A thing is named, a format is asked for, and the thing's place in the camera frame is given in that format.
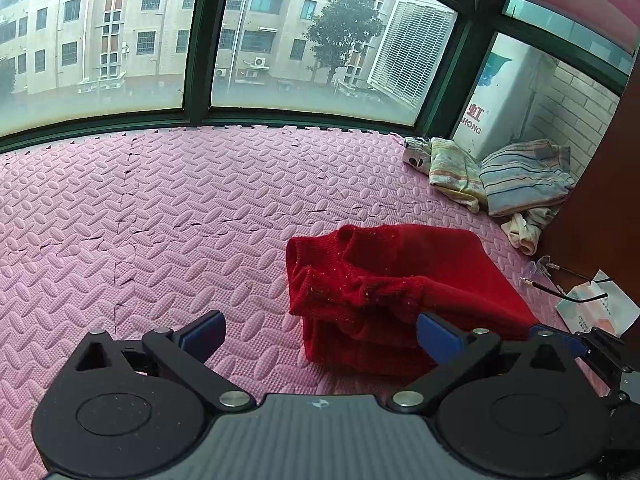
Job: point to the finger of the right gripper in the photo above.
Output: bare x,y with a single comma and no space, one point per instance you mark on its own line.
573,343

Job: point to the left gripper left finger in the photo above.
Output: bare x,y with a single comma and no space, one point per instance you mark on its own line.
181,356

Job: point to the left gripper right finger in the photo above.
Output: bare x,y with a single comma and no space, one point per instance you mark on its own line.
458,355

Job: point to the red knitted sweater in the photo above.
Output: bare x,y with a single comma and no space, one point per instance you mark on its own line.
360,291

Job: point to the tissue pack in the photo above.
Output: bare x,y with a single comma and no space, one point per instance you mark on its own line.
598,303

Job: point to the brown wooden cabinet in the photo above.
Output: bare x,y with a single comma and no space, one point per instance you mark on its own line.
598,226

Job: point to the pink foam floor mat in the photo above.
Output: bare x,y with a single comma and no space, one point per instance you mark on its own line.
130,231

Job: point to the cream crumpled garment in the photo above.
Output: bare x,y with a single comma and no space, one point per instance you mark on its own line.
524,229

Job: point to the pastel striped folded cloth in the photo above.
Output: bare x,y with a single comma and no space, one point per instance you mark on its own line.
455,174

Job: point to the striped folded shirt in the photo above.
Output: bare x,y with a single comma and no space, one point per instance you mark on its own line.
525,176

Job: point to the white spotted cloth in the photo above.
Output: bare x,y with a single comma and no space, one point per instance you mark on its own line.
418,154

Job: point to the green window frame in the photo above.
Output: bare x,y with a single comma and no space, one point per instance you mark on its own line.
75,67

